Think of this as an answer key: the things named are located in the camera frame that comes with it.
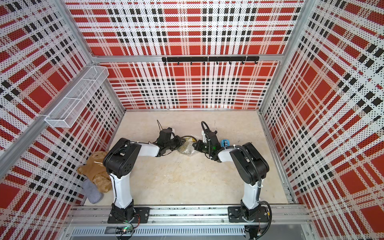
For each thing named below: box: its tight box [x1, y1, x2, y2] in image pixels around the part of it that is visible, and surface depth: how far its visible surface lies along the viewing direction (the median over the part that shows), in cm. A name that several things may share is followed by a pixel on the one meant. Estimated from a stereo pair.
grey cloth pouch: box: [82, 178, 104, 204], surface depth 80 cm
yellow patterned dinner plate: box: [181, 135, 198, 143], surface depth 103 cm
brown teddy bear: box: [77, 151, 113, 193], surface depth 81 cm
